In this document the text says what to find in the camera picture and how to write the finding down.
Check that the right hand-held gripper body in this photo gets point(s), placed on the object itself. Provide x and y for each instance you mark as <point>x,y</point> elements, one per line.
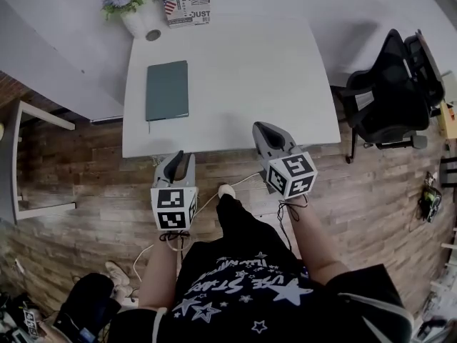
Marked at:
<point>291,175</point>

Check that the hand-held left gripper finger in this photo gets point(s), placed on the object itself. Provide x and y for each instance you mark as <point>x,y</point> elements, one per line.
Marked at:
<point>191,170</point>
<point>168,168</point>

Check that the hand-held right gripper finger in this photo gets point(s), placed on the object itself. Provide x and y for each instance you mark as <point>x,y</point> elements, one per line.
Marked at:
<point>258,139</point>
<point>282,136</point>

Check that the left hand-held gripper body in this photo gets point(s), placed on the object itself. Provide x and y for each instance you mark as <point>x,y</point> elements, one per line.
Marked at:
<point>171,206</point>

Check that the dark green notebook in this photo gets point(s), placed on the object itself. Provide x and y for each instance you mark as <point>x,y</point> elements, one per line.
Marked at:
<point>167,90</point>

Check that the person's right forearm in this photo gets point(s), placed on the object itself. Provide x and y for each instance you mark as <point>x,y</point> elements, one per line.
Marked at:
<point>314,241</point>

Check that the person's left forearm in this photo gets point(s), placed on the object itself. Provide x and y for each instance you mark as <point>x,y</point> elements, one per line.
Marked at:
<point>159,273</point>

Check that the person's white shoe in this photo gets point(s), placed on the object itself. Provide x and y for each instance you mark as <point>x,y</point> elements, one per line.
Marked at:
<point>226,189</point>

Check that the person's black trouser leg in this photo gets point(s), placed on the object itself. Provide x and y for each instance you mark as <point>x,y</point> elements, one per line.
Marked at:
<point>246,227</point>

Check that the beige shoe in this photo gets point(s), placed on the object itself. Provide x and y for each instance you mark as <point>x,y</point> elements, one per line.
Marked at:
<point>118,273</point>

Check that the black office chair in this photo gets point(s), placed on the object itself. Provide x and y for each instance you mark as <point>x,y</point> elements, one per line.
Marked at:
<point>389,98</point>

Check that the person's black star-print shirt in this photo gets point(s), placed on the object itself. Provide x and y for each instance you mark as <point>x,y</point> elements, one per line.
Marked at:
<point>257,298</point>

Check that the black bag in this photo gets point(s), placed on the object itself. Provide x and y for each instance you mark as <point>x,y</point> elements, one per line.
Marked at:
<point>89,306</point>

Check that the grey round desk grommet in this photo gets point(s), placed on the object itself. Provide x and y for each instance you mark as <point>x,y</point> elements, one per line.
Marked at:
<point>153,35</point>

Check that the green and black device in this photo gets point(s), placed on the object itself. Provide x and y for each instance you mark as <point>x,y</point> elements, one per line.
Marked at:
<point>430,198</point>

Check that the white flower pot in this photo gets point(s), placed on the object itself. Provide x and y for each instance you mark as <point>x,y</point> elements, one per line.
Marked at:
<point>141,21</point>

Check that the white side desk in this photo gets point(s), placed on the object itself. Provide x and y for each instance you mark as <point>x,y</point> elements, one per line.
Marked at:
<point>53,66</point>

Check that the printed flag-pattern box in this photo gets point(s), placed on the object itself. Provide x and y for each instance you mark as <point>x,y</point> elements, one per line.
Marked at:
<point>187,2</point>

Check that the black stand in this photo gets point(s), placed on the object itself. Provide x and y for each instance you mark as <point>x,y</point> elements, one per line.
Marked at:
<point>449,172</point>

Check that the yellow box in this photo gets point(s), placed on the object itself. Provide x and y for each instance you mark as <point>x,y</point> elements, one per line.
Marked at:
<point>449,120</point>

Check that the small printed tag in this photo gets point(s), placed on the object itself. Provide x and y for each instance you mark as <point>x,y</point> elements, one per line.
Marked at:
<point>30,322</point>

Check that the white metal frame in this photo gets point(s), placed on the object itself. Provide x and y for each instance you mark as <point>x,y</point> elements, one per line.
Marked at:
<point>16,163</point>

